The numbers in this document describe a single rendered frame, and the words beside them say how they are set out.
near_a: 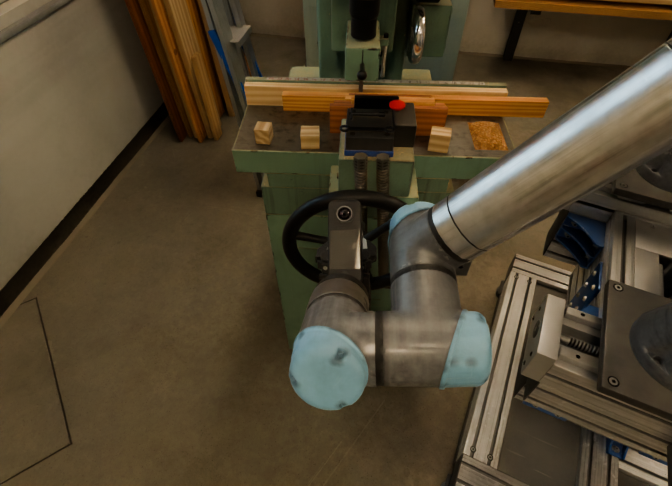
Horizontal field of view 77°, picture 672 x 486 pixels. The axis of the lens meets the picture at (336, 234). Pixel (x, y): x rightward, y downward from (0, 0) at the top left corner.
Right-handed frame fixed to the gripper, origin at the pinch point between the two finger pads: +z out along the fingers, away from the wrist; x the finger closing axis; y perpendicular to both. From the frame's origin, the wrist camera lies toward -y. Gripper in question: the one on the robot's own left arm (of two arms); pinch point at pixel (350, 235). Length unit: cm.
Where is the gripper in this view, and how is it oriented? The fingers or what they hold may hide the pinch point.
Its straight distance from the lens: 71.5
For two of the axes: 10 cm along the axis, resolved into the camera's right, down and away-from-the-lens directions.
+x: 9.9, -0.2, -1.1
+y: 0.5, 9.5, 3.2
